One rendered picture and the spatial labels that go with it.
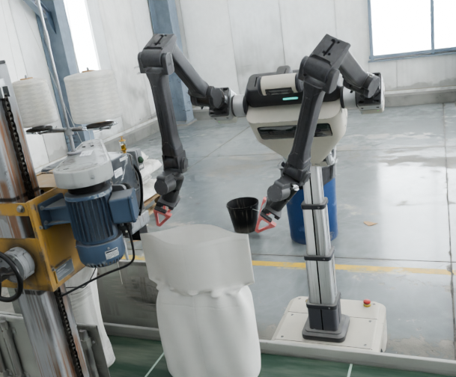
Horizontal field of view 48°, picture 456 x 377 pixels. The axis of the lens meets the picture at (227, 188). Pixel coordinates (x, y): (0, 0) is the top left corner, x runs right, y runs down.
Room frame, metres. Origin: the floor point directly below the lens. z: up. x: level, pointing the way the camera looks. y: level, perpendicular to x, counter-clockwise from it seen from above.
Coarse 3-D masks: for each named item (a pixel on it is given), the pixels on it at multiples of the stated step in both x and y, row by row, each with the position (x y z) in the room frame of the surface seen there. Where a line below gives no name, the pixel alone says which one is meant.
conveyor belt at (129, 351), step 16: (112, 336) 2.22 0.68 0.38; (128, 352) 2.06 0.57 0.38; (144, 352) 2.04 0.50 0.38; (160, 352) 2.03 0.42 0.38; (112, 368) 1.96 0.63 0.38; (128, 368) 1.94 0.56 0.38; (144, 368) 1.93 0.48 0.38; (160, 368) 1.91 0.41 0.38; (272, 368) 1.80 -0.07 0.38; (288, 368) 1.78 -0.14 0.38; (304, 368) 1.77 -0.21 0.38; (320, 368) 1.75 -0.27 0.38; (336, 368) 1.74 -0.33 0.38; (352, 368) 1.72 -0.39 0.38; (368, 368) 1.71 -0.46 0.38; (384, 368) 1.70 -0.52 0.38
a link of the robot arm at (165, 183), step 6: (180, 162) 1.76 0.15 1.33; (186, 162) 1.77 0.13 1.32; (168, 168) 1.80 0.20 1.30; (180, 168) 1.76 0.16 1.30; (186, 168) 1.79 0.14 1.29; (162, 174) 1.73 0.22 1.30; (168, 174) 1.72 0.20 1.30; (174, 174) 1.74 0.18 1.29; (156, 180) 1.71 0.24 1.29; (162, 180) 1.70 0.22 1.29; (168, 180) 1.72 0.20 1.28; (174, 180) 1.74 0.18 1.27; (156, 186) 1.71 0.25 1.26; (162, 186) 1.70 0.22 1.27; (168, 186) 1.70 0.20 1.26; (174, 186) 1.74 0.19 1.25; (156, 192) 1.71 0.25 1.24; (162, 192) 1.70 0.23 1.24
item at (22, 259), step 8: (16, 248) 1.51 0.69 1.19; (8, 256) 1.49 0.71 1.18; (16, 256) 1.48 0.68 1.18; (24, 256) 1.49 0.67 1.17; (0, 264) 1.50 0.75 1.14; (16, 264) 1.48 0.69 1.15; (24, 264) 1.47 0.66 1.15; (32, 264) 1.50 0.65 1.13; (24, 272) 1.47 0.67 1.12; (32, 272) 1.50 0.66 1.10; (8, 280) 1.50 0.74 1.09; (16, 280) 1.48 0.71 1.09
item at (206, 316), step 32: (192, 224) 1.90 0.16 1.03; (160, 256) 1.81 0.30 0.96; (192, 256) 1.70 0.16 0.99; (224, 256) 1.72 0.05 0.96; (160, 288) 1.81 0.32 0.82; (192, 288) 1.70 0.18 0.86; (224, 288) 1.71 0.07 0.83; (160, 320) 1.80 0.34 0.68; (192, 320) 1.72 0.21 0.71; (224, 320) 1.68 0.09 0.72; (192, 352) 1.73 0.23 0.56; (224, 352) 1.69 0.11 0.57; (256, 352) 1.71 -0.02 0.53
